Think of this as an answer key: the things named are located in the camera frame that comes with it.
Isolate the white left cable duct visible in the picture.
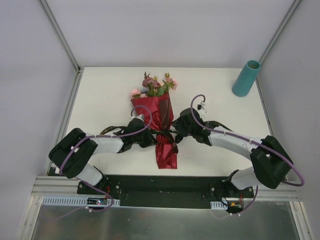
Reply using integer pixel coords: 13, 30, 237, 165
42, 196, 120, 208

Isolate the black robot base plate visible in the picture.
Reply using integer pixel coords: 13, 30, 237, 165
77, 175, 254, 209

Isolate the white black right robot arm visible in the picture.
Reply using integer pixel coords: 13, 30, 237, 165
171, 108, 291, 198

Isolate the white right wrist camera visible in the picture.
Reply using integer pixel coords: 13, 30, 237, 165
196, 101, 207, 114

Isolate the white right cable duct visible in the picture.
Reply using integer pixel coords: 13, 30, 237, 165
210, 201, 228, 211

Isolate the black ribbon gold lettering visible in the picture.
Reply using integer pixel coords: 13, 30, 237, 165
99, 119, 226, 142

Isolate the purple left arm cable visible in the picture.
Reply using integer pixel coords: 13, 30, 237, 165
43, 105, 153, 221

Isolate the teal cone vase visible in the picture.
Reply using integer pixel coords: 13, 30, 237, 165
231, 60, 261, 97

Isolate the red flower bouquet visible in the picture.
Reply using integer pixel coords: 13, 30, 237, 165
131, 73, 179, 169

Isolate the white cable duct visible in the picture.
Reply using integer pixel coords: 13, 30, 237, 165
42, 196, 120, 208
210, 201, 228, 211

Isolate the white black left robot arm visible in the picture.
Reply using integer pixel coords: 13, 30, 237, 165
48, 117, 158, 195

